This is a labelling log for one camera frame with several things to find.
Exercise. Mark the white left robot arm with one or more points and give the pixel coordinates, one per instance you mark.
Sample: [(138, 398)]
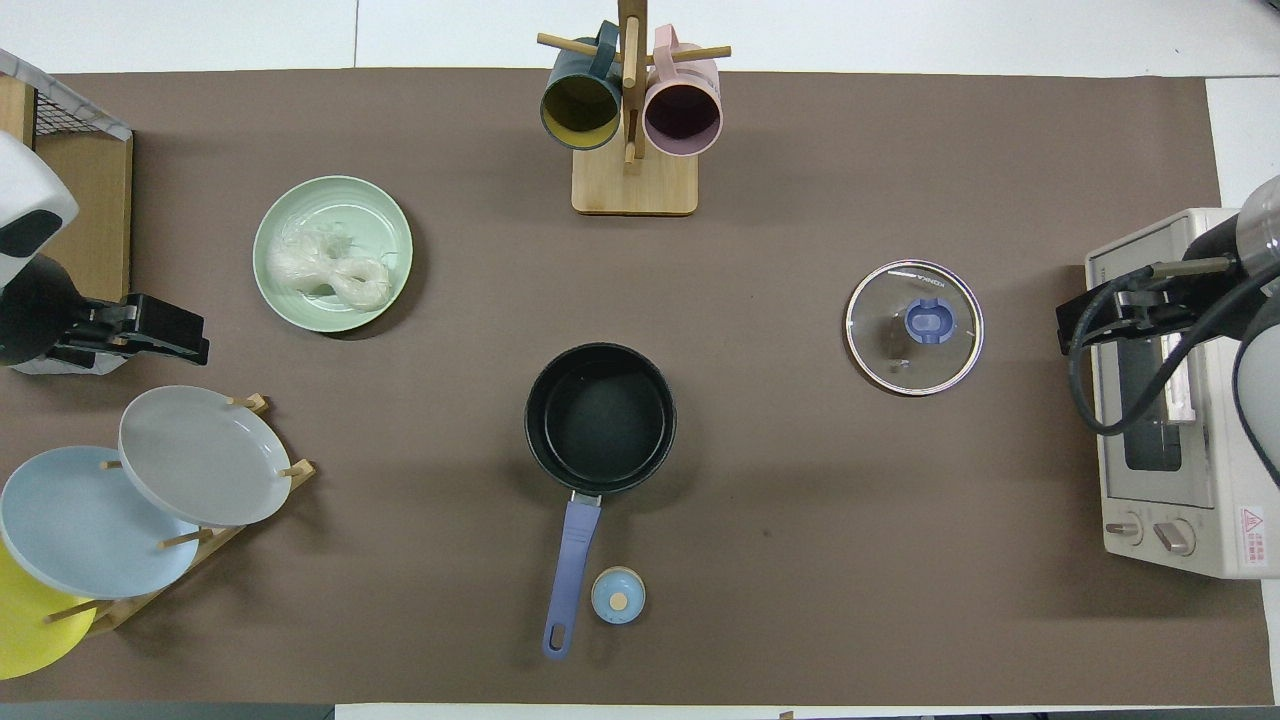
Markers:
[(30, 180)]

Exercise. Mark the beige toaster oven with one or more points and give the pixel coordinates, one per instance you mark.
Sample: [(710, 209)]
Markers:
[(1240, 450)]

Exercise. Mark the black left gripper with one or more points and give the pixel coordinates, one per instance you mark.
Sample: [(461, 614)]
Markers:
[(100, 330)]

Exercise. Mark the wooden mug tree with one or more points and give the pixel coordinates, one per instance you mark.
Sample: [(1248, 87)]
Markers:
[(635, 185)]

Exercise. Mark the wooden plate rack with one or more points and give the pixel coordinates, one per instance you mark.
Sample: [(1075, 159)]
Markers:
[(303, 469)]

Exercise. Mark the pink mug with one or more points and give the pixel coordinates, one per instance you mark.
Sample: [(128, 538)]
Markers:
[(682, 115)]

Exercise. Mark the glass lid blue knob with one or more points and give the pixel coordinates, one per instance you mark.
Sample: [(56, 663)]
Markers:
[(930, 325)]

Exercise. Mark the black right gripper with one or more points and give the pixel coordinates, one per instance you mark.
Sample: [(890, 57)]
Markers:
[(1160, 310)]

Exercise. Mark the light blue plate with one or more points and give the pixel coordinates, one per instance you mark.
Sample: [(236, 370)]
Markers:
[(80, 520)]

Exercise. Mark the white patterned cloth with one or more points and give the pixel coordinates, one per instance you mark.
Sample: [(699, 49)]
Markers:
[(20, 70), (70, 365)]

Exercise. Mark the grey plate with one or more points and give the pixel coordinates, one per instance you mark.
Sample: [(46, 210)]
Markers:
[(200, 455)]

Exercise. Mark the yellow plate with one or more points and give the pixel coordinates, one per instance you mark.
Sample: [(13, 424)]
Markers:
[(30, 630)]

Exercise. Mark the white vermicelli bundle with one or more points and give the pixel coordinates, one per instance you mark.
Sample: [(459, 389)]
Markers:
[(350, 280)]

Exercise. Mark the dark teal mug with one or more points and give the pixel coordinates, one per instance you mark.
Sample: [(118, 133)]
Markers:
[(580, 110)]

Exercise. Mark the light green plate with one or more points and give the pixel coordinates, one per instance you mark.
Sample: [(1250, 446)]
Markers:
[(340, 205)]

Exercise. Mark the brown table mat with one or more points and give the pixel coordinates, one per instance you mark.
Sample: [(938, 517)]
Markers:
[(800, 500)]

